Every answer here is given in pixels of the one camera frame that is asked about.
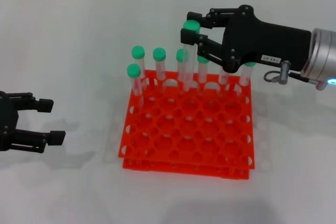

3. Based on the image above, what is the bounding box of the orange plastic test tube rack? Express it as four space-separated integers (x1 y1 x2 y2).
117 69 256 180

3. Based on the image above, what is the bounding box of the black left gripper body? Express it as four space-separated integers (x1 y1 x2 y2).
0 90 19 152

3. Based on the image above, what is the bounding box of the grey right gripper cable plug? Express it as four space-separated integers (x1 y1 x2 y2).
263 60 316 85

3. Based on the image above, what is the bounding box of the green-capped clear test tube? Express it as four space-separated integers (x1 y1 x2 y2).
153 47 167 91
127 63 145 106
183 19 202 91
218 69 229 86
239 61 257 88
176 48 187 83
197 55 210 84
131 46 148 91

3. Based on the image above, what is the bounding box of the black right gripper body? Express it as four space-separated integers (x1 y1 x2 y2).
221 4 312 74

